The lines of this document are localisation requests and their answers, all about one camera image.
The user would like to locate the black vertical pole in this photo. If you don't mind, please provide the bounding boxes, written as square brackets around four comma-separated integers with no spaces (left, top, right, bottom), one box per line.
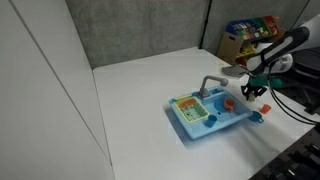
[198,0,213,50]

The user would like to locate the black equipment at table edge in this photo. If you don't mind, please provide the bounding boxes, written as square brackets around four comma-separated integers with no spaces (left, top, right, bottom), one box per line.
[249,123,320,180]

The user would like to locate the black office chair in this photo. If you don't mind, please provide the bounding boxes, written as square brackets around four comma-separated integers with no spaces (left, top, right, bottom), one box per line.
[283,49,320,116]

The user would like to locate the orange toy in rack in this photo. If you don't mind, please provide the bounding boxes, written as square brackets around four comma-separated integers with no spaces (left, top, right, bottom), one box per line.
[175,98,196,110]

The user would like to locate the grey toy faucet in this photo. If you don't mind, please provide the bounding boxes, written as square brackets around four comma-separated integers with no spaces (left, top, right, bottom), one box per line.
[197,75,230,99]

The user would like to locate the wooden toy storage shelf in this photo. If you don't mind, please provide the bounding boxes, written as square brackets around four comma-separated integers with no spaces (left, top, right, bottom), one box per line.
[216,15,287,68]

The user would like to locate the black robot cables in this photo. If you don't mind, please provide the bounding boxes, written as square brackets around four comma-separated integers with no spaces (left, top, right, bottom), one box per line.
[265,64,320,126]

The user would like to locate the orange toy cup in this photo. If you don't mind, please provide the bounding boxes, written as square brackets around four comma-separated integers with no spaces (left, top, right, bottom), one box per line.
[260,103,272,115]

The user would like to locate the grey metal mounting plate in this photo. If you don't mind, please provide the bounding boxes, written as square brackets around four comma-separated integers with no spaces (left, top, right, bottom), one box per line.
[221,64,250,79]

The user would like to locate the blue toy mug with handle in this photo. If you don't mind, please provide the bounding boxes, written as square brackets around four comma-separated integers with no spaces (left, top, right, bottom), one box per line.
[249,110,265,124]

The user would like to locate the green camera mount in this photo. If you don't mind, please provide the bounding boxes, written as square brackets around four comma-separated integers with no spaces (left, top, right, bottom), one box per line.
[249,76,283,89]

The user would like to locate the blue toy sink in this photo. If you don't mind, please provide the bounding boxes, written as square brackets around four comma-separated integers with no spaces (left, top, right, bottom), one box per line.
[168,85,254,141]

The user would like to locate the blue handleless toy cup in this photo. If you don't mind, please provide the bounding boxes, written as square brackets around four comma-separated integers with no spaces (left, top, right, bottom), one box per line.
[205,114,218,128]

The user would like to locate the yellow-green dish rack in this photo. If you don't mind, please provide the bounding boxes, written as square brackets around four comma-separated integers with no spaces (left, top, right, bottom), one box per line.
[173,95,210,125]

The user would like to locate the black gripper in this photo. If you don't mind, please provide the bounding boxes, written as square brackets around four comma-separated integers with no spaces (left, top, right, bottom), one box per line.
[240,83,268,100]

